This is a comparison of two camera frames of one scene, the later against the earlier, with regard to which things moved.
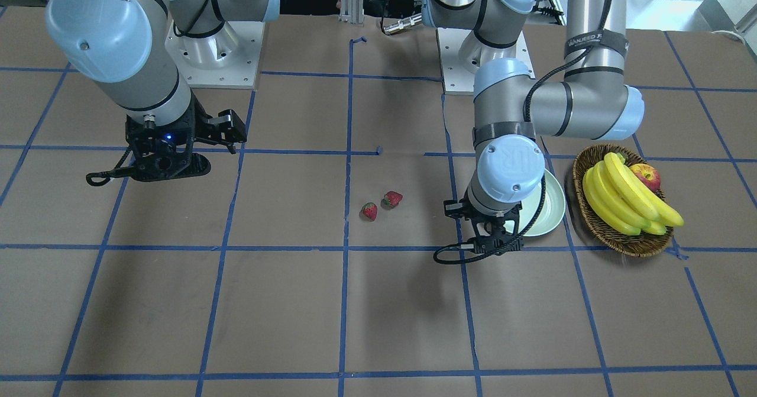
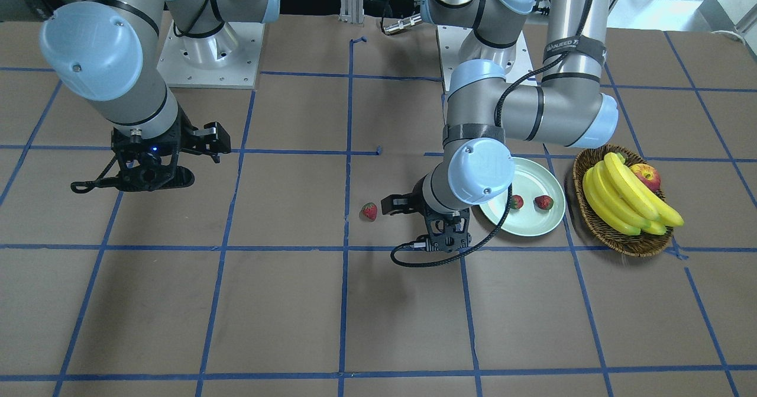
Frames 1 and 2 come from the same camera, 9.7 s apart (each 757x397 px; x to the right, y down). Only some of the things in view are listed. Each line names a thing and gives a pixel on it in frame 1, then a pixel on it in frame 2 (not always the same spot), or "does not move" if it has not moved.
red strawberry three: (370, 210) does not move
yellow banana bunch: (620, 199) does not move
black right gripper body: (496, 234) to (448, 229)
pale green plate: (550, 212) does not move
